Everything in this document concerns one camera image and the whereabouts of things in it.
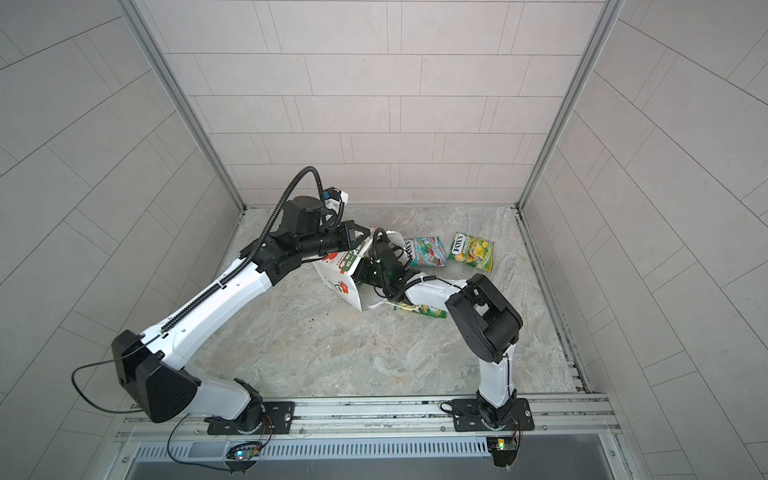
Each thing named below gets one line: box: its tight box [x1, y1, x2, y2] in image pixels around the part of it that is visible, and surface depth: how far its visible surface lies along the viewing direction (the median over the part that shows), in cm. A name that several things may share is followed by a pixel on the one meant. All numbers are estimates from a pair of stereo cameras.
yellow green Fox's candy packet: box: [448, 232, 495, 272], surface depth 101 cm
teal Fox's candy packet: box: [405, 236, 447, 268], surface depth 104 cm
